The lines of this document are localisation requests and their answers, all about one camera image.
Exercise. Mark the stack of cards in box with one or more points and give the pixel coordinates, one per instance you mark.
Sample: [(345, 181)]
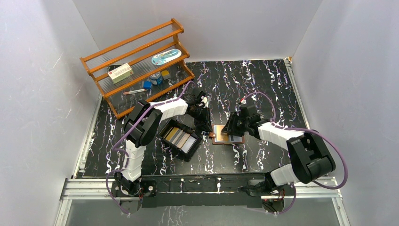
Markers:
[(184, 141)]

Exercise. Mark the blue small cube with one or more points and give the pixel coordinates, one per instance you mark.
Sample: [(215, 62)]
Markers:
[(147, 85)]

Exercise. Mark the blue oval blister pack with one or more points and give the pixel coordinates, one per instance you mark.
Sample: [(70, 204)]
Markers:
[(165, 57)]

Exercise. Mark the orange leather card holder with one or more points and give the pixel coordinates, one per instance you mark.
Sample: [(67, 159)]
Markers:
[(211, 135)]

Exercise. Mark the yellow grey small block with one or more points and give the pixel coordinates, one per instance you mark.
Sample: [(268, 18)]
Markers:
[(165, 74)]

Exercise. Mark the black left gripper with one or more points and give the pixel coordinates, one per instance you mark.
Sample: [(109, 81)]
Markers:
[(203, 119)]

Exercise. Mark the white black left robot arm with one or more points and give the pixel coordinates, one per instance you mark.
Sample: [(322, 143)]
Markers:
[(143, 122)]

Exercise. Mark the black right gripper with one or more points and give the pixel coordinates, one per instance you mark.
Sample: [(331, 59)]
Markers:
[(230, 127)]

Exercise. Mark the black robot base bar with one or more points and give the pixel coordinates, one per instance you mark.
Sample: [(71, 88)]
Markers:
[(243, 189)]

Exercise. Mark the white card with black stripe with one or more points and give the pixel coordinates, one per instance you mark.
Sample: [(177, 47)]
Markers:
[(235, 139)]

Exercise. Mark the black card storage box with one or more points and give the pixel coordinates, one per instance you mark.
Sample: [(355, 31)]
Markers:
[(175, 123)]

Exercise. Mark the orange wooden shelf rack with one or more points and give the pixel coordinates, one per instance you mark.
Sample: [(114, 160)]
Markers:
[(138, 51)]

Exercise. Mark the white green carton box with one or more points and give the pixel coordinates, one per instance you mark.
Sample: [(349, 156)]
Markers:
[(119, 72)]

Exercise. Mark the blue white small jar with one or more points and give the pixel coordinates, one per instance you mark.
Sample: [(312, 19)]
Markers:
[(156, 78)]

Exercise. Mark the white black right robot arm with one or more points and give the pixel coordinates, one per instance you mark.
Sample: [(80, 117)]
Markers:
[(308, 153)]

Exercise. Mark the white red marker pen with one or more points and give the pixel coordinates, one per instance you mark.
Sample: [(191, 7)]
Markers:
[(134, 91)]

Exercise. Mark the gold yellow VIP card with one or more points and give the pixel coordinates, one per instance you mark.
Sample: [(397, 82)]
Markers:
[(220, 137)]

